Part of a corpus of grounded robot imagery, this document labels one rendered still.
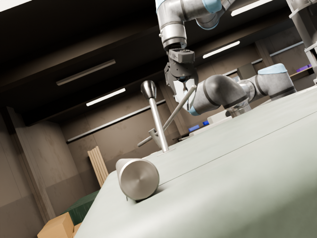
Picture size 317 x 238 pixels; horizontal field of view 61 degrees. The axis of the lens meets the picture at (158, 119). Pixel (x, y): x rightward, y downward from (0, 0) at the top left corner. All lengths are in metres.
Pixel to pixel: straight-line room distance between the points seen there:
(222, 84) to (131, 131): 8.34
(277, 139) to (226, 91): 0.83
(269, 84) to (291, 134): 1.20
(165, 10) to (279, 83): 0.71
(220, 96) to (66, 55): 3.30
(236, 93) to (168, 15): 0.37
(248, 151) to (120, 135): 9.14
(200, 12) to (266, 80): 0.63
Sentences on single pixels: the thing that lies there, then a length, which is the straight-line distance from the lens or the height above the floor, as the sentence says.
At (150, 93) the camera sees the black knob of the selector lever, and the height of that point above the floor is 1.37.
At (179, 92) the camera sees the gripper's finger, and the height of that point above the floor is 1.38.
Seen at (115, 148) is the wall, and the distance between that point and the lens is 9.29.
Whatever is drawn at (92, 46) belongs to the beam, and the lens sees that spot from 4.07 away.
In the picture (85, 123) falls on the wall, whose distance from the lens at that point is 9.49.
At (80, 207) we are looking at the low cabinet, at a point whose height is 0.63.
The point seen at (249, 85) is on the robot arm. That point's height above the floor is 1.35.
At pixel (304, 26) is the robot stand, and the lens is 1.23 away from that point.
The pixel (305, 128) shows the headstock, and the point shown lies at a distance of 0.17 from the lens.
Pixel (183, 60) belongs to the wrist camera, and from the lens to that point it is 0.72.
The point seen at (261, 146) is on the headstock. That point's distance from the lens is 0.16.
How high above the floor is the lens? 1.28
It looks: 4 degrees up
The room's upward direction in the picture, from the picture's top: 23 degrees counter-clockwise
